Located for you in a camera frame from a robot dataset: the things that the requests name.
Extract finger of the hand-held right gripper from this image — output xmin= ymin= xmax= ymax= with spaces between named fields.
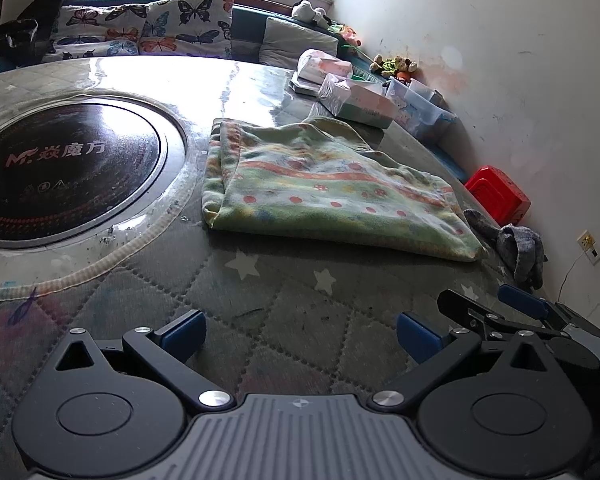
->
xmin=499 ymin=284 xmax=586 ymax=332
xmin=437 ymin=289 xmax=546 ymax=341

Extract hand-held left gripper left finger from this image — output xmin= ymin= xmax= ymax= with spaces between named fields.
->
xmin=55 ymin=310 xmax=236 ymax=408

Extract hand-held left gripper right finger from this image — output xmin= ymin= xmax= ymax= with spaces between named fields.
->
xmin=367 ymin=311 xmax=563 ymax=408

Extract green patterned cardigan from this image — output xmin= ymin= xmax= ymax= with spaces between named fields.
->
xmin=201 ymin=116 xmax=488 ymax=263

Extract grey sock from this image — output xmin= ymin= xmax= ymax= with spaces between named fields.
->
xmin=462 ymin=209 xmax=546 ymax=291

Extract quilted star table cover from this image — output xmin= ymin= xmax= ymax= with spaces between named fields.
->
xmin=0 ymin=55 xmax=556 ymax=480

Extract red plastic stool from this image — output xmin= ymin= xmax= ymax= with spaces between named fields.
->
xmin=464 ymin=164 xmax=532 ymax=226

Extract induction cooktop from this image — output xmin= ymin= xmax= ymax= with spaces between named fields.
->
xmin=0 ymin=92 xmax=187 ymax=250

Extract clear plastic storage box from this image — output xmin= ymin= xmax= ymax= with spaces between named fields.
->
xmin=385 ymin=79 xmax=458 ymax=141

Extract pink green tissue pack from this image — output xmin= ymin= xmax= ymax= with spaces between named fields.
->
xmin=317 ymin=74 xmax=400 ymax=128

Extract brown plush toys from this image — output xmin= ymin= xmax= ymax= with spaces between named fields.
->
xmin=370 ymin=54 xmax=418 ymax=81

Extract pink white tissue pack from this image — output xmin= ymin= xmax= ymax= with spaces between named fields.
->
xmin=297 ymin=49 xmax=353 ymax=83

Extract orange green plush toy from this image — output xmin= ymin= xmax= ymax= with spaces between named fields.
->
xmin=330 ymin=22 xmax=361 ymax=48

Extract grey cushion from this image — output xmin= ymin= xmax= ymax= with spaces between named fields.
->
xmin=259 ymin=16 xmax=340 ymax=67

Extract teal sofa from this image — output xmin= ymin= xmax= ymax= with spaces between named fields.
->
xmin=0 ymin=0 xmax=381 ymax=76

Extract white plush toy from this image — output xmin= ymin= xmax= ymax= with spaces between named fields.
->
xmin=292 ymin=0 xmax=328 ymax=26

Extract black cloth pile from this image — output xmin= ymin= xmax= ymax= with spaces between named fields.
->
xmin=0 ymin=0 xmax=66 ymax=61

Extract thin white wire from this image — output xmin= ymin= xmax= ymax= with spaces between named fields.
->
xmin=555 ymin=252 xmax=587 ymax=306

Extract wall socket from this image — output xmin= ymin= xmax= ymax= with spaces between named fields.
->
xmin=577 ymin=230 xmax=600 ymax=264

